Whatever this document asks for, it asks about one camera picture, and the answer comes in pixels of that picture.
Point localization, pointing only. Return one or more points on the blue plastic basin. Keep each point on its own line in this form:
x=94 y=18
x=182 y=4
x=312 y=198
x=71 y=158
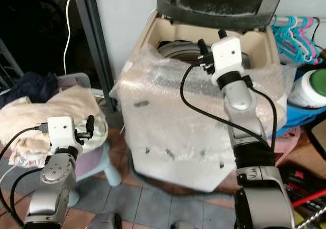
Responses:
x=300 y=119

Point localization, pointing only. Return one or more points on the black red tool case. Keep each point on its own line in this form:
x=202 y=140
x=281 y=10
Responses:
x=303 y=178

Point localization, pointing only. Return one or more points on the beige top-load washing machine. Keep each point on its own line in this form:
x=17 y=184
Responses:
x=145 y=32

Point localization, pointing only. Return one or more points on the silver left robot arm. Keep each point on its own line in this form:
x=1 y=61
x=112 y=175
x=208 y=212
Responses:
x=53 y=188

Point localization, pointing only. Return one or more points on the grey washing machine lid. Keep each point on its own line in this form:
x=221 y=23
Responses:
x=214 y=4

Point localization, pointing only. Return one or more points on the cream cloth garment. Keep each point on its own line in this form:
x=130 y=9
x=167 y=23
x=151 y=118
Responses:
x=30 y=114

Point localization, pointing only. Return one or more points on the light blue plastic stool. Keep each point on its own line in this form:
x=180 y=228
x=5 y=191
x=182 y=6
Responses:
x=113 y=173

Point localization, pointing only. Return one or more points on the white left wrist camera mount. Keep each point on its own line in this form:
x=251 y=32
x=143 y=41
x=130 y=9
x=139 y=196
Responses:
x=61 y=129

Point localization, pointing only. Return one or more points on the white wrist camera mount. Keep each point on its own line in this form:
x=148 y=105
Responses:
x=61 y=129
x=226 y=53

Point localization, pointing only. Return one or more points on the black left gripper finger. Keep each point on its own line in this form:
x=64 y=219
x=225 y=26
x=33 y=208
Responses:
x=90 y=126

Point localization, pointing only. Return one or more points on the pink plastic clothes hanger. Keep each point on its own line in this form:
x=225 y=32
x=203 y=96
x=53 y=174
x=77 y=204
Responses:
x=309 y=27

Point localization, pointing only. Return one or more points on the grey door frame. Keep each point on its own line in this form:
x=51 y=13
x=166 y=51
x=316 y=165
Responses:
x=89 y=35

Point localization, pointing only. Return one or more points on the pink plastic stool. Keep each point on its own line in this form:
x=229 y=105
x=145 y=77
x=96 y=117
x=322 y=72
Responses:
x=293 y=142

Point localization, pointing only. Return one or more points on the red rod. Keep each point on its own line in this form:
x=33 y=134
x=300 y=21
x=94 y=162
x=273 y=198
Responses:
x=310 y=197

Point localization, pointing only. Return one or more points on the dark navy garment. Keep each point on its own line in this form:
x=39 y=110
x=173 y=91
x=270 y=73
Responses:
x=35 y=86

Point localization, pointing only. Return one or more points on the white jar green lid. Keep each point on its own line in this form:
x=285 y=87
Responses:
x=308 y=91

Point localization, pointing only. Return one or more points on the steel washer drum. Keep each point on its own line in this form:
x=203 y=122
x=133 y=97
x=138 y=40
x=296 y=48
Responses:
x=175 y=51

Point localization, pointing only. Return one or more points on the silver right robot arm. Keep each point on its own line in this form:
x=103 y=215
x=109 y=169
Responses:
x=239 y=94

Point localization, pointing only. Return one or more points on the turquoise plastic clothes hanger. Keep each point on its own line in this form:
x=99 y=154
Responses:
x=288 y=37

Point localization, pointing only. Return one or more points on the clear bubble wrap sheet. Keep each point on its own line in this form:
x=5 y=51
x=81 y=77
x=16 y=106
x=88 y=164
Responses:
x=163 y=117

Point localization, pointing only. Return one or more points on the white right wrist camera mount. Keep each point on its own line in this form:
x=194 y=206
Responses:
x=226 y=53

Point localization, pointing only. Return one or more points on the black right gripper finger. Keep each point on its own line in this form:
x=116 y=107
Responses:
x=202 y=48
x=222 y=34

